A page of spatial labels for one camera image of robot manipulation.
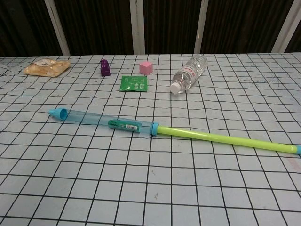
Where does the blue and green water pump toy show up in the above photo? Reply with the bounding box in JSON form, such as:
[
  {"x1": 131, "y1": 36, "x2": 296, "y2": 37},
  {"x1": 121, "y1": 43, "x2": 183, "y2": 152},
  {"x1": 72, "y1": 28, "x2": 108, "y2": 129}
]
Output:
[{"x1": 48, "y1": 108, "x2": 301, "y2": 155}]

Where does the clear plastic water bottle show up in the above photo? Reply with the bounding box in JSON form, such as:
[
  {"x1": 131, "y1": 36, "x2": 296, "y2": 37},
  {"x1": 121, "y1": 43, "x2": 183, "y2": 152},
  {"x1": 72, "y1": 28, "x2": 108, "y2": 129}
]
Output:
[{"x1": 170, "y1": 54, "x2": 208, "y2": 95}]

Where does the green sachet packet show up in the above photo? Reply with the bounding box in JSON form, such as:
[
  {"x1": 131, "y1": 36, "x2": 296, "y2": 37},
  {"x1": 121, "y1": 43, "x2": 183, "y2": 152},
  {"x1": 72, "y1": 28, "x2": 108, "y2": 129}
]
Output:
[{"x1": 119, "y1": 75, "x2": 149, "y2": 93}]

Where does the pink cube block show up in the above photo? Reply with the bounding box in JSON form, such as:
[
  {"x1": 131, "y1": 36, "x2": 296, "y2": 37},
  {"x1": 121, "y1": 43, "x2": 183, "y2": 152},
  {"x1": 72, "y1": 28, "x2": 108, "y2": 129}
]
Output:
[{"x1": 139, "y1": 61, "x2": 153, "y2": 76}]

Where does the purple toy block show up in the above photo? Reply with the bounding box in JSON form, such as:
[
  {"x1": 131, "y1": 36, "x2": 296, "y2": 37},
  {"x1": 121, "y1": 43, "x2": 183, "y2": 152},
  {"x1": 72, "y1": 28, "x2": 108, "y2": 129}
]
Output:
[{"x1": 100, "y1": 59, "x2": 111, "y2": 77}]

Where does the yellow snack bag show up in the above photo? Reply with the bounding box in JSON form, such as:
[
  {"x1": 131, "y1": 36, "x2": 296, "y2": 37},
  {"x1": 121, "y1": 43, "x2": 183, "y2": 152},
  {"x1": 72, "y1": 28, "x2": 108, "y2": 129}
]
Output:
[{"x1": 23, "y1": 59, "x2": 71, "y2": 77}]

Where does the white frame post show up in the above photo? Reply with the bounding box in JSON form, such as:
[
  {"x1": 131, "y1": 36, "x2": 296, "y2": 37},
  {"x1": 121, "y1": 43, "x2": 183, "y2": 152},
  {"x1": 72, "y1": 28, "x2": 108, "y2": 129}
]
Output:
[
  {"x1": 271, "y1": 0, "x2": 301, "y2": 53},
  {"x1": 194, "y1": 0, "x2": 211, "y2": 55},
  {"x1": 44, "y1": 0, "x2": 71, "y2": 57},
  {"x1": 129, "y1": 0, "x2": 145, "y2": 55}
]

